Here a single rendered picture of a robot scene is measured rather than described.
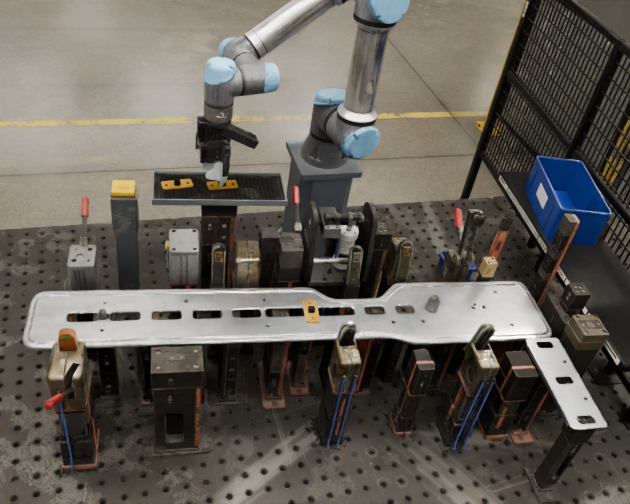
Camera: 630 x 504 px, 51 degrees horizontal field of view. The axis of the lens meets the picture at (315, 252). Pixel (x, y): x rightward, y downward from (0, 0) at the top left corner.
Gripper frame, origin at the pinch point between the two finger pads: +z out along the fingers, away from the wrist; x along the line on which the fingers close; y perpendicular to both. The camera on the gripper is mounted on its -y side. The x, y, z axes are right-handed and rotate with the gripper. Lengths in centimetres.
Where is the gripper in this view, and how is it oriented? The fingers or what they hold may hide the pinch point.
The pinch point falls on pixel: (222, 180)
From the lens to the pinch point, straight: 189.5
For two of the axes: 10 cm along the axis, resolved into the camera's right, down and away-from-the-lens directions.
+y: -9.4, 1.1, -3.2
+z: -1.3, 7.6, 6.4
